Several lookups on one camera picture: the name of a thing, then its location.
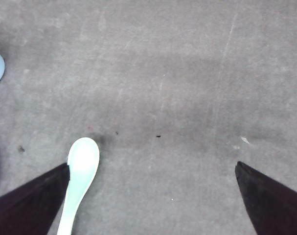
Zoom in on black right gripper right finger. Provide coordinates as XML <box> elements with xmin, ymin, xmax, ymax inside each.
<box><xmin>235</xmin><ymin>161</ymin><xmax>297</xmax><ymax>235</ymax></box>

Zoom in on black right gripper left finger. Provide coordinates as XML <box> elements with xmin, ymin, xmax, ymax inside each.
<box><xmin>0</xmin><ymin>163</ymin><xmax>69</xmax><ymax>235</ymax></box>

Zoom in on mint green plastic spoon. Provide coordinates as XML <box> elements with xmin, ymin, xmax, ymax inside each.
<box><xmin>57</xmin><ymin>137</ymin><xmax>100</xmax><ymax>235</ymax></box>

